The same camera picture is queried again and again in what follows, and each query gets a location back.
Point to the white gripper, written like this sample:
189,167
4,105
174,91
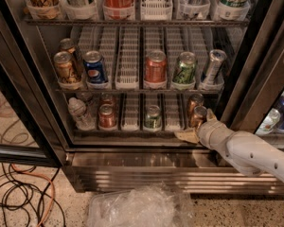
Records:
205,133

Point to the orange soda can front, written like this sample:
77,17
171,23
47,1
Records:
197,117

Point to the orange soda can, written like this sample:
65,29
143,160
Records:
193,101
197,117

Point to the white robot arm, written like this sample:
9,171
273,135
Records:
247,153

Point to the orange soda can rear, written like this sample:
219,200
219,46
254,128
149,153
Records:
193,101

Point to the green can bottom shelf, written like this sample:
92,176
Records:
153,117

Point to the green can shelf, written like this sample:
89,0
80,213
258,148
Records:
153,117
184,70

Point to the green can middle shelf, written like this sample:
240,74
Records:
184,70

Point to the silver slim can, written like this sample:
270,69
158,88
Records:
216,58

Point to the white can right compartment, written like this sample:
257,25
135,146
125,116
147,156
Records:
269,122

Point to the red can middle shelf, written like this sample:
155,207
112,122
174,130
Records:
155,67

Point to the red can bottom front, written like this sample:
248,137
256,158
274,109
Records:
106,116

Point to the red can bottom rear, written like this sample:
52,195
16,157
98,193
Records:
107,99

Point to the stainless steel fridge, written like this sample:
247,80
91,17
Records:
128,155

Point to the blue pepsi can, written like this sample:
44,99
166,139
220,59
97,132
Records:
94,66

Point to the gold can middle front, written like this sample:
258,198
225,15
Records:
66,67

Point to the gold can middle rear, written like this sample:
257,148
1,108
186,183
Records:
67,44

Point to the clear plastic bag bin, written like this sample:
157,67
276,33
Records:
155,205

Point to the clear water bottle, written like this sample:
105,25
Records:
80,114

